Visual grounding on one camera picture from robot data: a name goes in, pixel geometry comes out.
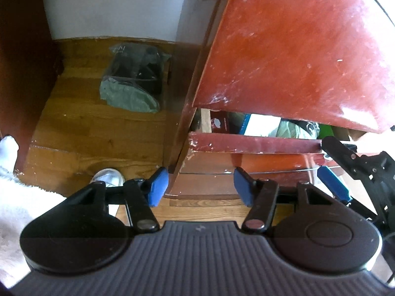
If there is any red-brown wooden drawer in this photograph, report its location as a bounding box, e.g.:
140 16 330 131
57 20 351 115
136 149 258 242
187 108 365 175

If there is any plastic bag with dark items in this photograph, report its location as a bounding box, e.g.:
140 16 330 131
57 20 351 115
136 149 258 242
99 42 171 113

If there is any grey white sneaker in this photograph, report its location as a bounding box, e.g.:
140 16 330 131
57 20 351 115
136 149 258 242
90 168 125 187

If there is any white blue box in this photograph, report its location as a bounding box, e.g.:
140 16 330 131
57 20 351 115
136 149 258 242
239 114 281 137

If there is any red toothpaste box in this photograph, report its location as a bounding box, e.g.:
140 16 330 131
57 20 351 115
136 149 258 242
210 111 230 134

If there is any red-brown wooden dresser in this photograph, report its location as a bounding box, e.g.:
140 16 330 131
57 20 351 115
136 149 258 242
164 0 394 199

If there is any white fluffy sleeve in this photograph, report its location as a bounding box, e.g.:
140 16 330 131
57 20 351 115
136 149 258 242
1 136 66 288

